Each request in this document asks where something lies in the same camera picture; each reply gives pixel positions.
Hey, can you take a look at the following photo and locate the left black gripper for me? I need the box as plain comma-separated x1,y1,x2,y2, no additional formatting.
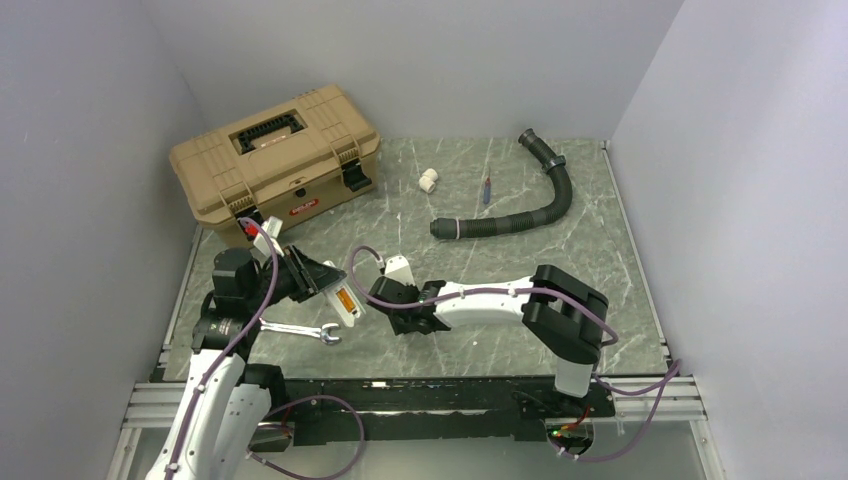
246,243,346,311

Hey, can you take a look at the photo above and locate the white remote control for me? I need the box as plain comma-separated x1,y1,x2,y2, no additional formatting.
322,260,364,328

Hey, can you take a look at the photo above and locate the orange battery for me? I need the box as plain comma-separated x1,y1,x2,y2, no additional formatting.
336,288,357,315

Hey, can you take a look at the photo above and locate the tan plastic toolbox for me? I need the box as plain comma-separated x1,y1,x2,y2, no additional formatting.
169,84,381,247

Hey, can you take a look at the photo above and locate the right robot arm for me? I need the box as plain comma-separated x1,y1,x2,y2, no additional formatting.
365,265,617,415

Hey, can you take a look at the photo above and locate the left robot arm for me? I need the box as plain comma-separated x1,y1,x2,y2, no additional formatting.
147,246,346,479

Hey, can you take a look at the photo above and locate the silver open-end wrench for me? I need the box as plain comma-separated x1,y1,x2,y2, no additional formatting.
259,319,342,345

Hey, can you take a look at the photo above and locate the white pipe fitting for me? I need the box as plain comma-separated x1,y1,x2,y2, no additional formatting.
418,168,439,194

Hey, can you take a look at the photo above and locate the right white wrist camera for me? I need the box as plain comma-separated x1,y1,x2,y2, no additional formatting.
378,255,416,286

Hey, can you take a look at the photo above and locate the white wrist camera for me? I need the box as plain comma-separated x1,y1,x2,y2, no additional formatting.
240,216,283,258
378,255,416,286

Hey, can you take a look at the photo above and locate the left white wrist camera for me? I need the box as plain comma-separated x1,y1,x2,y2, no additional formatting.
240,216,283,258

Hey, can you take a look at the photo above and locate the black corrugated hose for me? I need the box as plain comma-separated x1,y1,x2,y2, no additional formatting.
429,128,574,240

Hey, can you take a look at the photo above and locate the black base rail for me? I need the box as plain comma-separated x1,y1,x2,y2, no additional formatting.
221,374,614,446

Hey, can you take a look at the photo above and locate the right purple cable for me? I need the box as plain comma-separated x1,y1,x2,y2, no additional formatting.
347,245,682,464

